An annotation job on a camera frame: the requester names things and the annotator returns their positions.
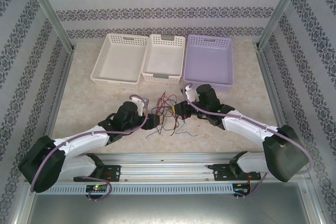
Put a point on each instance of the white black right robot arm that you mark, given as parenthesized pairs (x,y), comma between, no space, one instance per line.
(246,125)

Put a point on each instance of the white plastic basket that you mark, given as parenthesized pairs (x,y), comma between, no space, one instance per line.
(116,61)

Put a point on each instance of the sheet metal panel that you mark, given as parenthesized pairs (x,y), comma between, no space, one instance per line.
(168,211)

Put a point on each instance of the aluminium side rail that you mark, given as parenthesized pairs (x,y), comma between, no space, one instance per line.
(273,95)
(62,95)

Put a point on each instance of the small circuit board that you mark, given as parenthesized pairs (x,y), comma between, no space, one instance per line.
(96,188)
(241,189)

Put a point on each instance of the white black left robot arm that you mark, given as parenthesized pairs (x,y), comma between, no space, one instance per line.
(81,140)

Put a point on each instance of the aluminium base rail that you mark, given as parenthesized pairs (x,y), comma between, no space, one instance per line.
(168,169)

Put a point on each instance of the purple plastic basket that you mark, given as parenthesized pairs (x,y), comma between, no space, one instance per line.
(208,61)

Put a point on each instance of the aluminium frame post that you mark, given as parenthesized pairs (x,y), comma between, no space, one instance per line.
(51,11)
(280,11)

